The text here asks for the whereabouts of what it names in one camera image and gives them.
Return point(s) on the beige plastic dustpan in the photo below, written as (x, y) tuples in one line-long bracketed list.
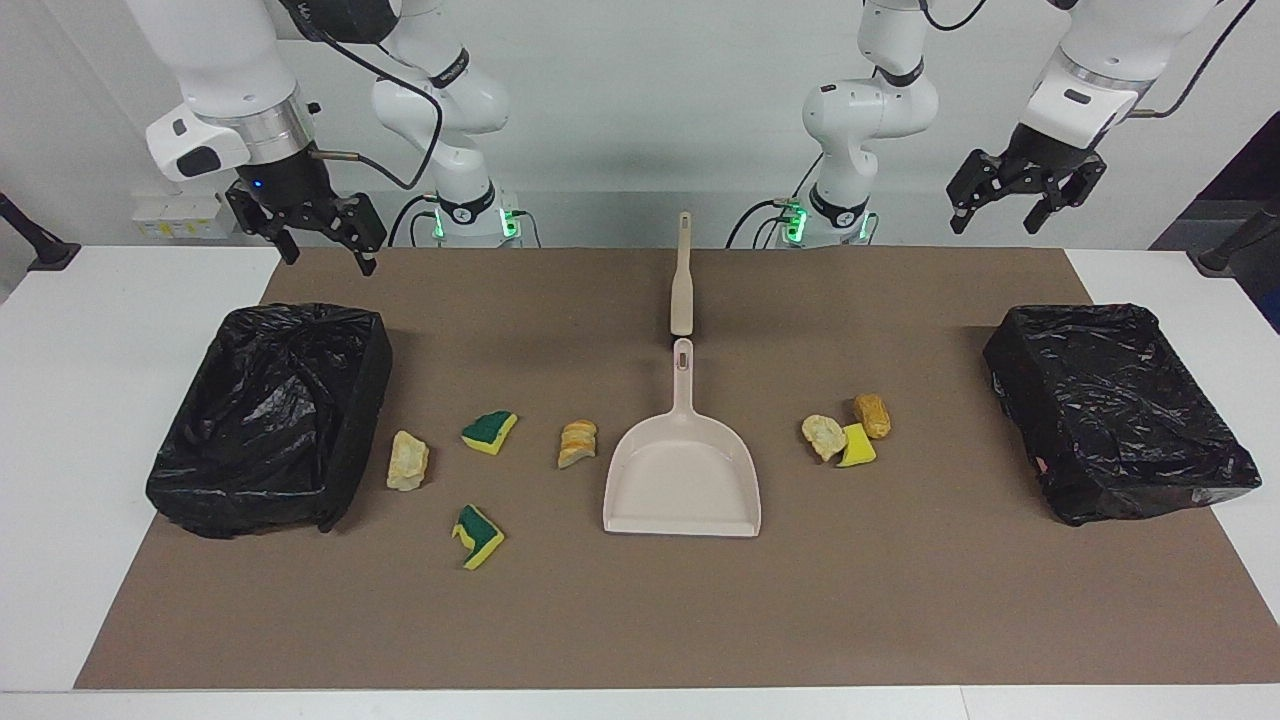
[(680, 480)]

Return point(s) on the white wall outlet box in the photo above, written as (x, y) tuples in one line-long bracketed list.
[(180, 215)]

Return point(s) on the notched green yellow sponge piece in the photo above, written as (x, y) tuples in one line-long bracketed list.
[(480, 540)]

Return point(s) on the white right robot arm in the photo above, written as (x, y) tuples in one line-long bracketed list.
[(450, 100)]

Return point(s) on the black bin with pink patch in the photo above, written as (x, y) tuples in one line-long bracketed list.
[(1110, 410)]

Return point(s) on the brown table mat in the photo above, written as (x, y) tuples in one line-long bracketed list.
[(640, 600)]

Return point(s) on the black bag-lined bin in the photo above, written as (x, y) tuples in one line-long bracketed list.
[(260, 420)]

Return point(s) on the sliced bread piece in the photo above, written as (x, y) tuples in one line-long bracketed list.
[(577, 445)]

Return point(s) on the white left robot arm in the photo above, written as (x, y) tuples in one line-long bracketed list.
[(860, 110)]

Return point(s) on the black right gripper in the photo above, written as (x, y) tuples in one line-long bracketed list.
[(290, 185)]

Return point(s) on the dark background furniture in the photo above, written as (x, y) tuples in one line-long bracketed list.
[(1250, 170)]

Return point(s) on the black stand foot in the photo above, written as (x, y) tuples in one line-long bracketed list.
[(40, 245), (1235, 245)]

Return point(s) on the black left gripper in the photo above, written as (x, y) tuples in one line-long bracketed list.
[(1045, 150)]

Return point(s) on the beige hand brush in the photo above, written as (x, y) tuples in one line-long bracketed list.
[(682, 300)]

